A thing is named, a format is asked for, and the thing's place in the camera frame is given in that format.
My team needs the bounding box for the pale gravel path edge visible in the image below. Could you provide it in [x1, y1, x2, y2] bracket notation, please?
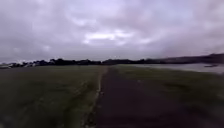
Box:
[80, 66, 109, 128]

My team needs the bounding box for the distant row of trees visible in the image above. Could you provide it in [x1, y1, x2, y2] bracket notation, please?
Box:
[0, 52, 224, 69]

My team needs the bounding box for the grey water surface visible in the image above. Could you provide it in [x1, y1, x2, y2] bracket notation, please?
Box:
[139, 62, 224, 75]

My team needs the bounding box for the dark asphalt path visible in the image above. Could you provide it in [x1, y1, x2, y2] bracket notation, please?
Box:
[94, 65, 224, 128]

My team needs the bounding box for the green grass field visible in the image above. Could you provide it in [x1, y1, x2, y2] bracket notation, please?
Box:
[0, 65, 108, 128]

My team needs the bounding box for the grass strip beside water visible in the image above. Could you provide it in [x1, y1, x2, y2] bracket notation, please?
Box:
[113, 64, 224, 122]

